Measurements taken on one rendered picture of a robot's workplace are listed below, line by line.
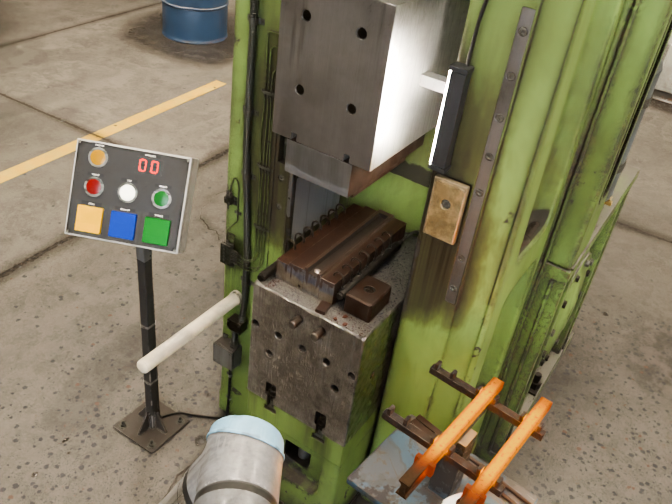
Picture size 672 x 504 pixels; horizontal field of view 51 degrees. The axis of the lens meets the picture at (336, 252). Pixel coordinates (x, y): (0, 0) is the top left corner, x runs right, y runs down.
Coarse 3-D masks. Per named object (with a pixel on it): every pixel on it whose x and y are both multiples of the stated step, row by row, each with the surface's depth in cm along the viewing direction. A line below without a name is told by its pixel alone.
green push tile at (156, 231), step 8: (144, 224) 201; (152, 224) 201; (160, 224) 201; (168, 224) 201; (144, 232) 201; (152, 232) 201; (160, 232) 201; (168, 232) 201; (144, 240) 202; (152, 240) 201; (160, 240) 201
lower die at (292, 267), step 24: (360, 216) 224; (312, 240) 212; (336, 240) 212; (360, 240) 211; (384, 240) 214; (288, 264) 201; (312, 264) 199; (336, 264) 202; (312, 288) 199; (336, 288) 196
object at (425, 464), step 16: (496, 384) 173; (480, 400) 168; (464, 416) 164; (448, 432) 159; (432, 448) 155; (448, 448) 157; (416, 464) 149; (432, 464) 150; (400, 480) 146; (416, 480) 150
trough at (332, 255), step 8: (376, 216) 225; (384, 216) 225; (368, 224) 222; (376, 224) 222; (360, 232) 218; (368, 232) 218; (344, 240) 211; (352, 240) 213; (336, 248) 208; (344, 248) 209; (328, 256) 205; (336, 256) 206; (320, 264) 202; (328, 264) 202; (312, 272) 198
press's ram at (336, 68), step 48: (288, 0) 162; (336, 0) 155; (384, 0) 150; (432, 0) 161; (288, 48) 168; (336, 48) 160; (384, 48) 153; (432, 48) 172; (288, 96) 174; (336, 96) 166; (384, 96) 160; (432, 96) 185; (336, 144) 172; (384, 144) 171
